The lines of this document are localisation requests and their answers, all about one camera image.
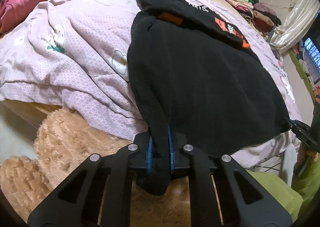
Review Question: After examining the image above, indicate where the black sweater with orange patches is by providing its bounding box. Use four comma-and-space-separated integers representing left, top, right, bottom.
127, 0, 290, 195

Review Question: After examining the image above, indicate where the stack of folded clothes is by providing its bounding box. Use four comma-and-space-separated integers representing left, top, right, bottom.
226, 0, 281, 42

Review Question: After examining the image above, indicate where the green trousers leg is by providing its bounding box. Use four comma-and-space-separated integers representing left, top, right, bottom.
248, 147, 319, 221

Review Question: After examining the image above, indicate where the beige fluffy rug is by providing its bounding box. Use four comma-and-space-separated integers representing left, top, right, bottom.
1, 109, 190, 226

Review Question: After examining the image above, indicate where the white curtain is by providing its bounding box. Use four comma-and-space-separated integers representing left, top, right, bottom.
270, 0, 319, 54

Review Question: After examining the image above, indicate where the lilac strawberry print bedsheet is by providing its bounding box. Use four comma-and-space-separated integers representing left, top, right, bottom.
0, 0, 303, 170

